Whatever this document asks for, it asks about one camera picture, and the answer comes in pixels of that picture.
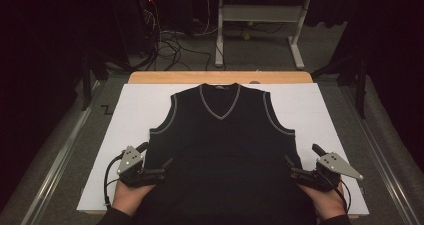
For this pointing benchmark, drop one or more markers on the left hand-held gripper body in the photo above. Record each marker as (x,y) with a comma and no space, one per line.
(130,161)

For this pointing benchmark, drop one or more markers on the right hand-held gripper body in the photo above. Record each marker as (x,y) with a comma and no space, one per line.
(330,165)

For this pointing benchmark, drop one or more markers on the navy knit vest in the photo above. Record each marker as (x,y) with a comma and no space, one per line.
(220,151)

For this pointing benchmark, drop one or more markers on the person's left hand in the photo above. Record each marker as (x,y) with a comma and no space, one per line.
(130,198)

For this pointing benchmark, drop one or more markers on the person's right hand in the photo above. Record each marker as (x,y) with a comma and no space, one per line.
(328,203)

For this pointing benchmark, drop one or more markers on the white board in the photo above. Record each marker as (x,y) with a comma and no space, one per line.
(140,111)

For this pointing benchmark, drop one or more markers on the black metal stand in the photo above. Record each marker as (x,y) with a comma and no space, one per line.
(360,91)
(87,85)

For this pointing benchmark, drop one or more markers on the dark curtain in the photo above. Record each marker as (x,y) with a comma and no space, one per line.
(396,68)
(33,85)

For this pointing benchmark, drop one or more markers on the yellow-green ball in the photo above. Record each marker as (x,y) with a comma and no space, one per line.
(247,37)
(250,23)

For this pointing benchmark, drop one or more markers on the dark equipment rack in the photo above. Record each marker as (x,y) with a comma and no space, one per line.
(133,25)

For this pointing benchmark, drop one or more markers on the aluminium rail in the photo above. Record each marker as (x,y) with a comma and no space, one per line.
(50,188)
(390,178)

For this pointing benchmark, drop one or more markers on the white metal frame stand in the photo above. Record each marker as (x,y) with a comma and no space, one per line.
(260,13)

